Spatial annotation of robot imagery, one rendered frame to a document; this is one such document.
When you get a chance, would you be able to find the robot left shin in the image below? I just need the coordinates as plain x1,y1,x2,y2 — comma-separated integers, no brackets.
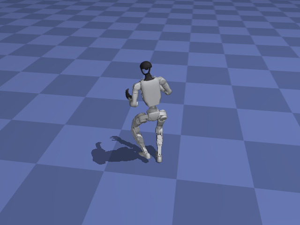
131,128,148,154

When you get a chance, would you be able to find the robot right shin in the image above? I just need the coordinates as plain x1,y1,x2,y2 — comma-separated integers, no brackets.
156,128,163,157

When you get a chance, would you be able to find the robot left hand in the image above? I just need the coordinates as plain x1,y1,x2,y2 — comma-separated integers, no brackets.
126,89,132,99

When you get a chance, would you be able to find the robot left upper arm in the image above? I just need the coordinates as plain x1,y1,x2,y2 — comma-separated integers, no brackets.
131,82,141,107

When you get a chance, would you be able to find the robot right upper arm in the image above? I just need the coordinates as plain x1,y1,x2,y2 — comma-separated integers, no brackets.
157,76,172,95

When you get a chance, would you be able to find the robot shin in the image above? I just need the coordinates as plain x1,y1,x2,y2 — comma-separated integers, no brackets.
131,128,148,154
156,128,163,157

